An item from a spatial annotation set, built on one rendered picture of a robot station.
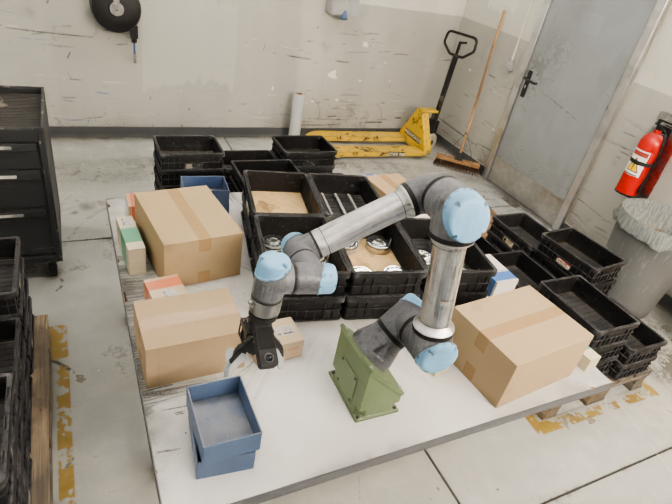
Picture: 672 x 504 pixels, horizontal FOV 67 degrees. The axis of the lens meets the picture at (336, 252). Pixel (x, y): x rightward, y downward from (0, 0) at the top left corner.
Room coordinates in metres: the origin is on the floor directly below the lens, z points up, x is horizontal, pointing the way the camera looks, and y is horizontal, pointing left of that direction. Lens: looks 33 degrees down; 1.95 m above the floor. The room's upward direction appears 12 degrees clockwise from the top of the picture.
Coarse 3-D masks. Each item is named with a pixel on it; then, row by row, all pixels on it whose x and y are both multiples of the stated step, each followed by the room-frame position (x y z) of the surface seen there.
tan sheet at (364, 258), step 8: (360, 240) 1.88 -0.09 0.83; (360, 248) 1.81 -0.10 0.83; (352, 256) 1.74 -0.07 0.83; (360, 256) 1.75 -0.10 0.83; (368, 256) 1.76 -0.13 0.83; (376, 256) 1.78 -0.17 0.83; (384, 256) 1.79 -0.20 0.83; (392, 256) 1.80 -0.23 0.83; (352, 264) 1.68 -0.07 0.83; (360, 264) 1.69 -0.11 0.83; (368, 264) 1.71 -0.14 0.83; (376, 264) 1.72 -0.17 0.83; (384, 264) 1.73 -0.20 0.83; (392, 264) 1.74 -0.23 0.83
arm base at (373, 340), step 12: (372, 324) 1.22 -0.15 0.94; (360, 336) 1.17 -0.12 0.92; (372, 336) 1.16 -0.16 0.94; (384, 336) 1.16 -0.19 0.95; (360, 348) 1.13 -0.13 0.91; (372, 348) 1.13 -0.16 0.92; (384, 348) 1.14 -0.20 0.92; (396, 348) 1.15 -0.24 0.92; (372, 360) 1.11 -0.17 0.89; (384, 360) 1.12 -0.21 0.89
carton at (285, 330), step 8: (280, 320) 1.33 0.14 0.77; (288, 320) 1.34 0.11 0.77; (280, 328) 1.30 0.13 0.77; (288, 328) 1.30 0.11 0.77; (296, 328) 1.31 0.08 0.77; (280, 336) 1.26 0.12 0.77; (288, 336) 1.26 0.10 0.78; (296, 336) 1.27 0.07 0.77; (288, 344) 1.23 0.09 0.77; (296, 344) 1.25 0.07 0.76; (288, 352) 1.24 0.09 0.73; (296, 352) 1.25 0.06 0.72; (256, 360) 1.19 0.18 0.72
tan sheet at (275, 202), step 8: (256, 192) 2.11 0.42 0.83; (264, 192) 2.13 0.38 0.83; (272, 192) 2.14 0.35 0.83; (280, 192) 2.16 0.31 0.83; (288, 192) 2.18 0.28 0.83; (256, 200) 2.04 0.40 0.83; (264, 200) 2.05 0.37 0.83; (272, 200) 2.07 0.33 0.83; (280, 200) 2.08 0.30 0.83; (288, 200) 2.10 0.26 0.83; (296, 200) 2.11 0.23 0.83; (256, 208) 1.96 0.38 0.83; (264, 208) 1.98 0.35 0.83; (272, 208) 1.99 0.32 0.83; (280, 208) 2.01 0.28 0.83; (288, 208) 2.02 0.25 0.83; (296, 208) 2.04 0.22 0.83; (304, 208) 2.05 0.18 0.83
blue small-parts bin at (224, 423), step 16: (208, 384) 0.95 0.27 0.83; (224, 384) 0.97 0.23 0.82; (240, 384) 0.99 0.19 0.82; (192, 400) 0.93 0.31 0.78; (208, 400) 0.95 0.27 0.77; (224, 400) 0.96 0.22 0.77; (240, 400) 0.97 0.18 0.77; (192, 416) 0.85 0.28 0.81; (208, 416) 0.89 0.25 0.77; (224, 416) 0.91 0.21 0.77; (240, 416) 0.92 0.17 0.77; (208, 432) 0.85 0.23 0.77; (224, 432) 0.86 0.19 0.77; (240, 432) 0.87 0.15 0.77; (256, 432) 0.85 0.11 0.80; (208, 448) 0.76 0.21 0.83; (224, 448) 0.78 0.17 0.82; (240, 448) 0.80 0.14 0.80; (256, 448) 0.83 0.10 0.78
